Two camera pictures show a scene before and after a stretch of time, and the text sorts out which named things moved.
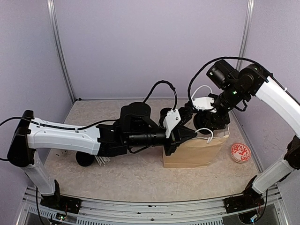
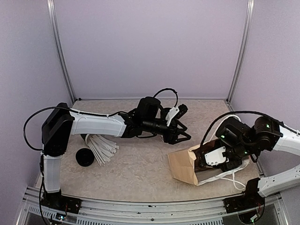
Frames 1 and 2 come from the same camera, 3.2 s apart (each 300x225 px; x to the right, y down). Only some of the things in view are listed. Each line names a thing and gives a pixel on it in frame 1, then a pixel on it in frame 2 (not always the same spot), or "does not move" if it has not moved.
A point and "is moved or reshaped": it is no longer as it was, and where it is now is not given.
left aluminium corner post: x=51 y=7 does not move
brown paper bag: x=195 y=152 is moved or reshaped
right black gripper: x=219 y=121 to x=226 y=167
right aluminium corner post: x=246 y=31 does not move
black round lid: x=84 y=159 does not move
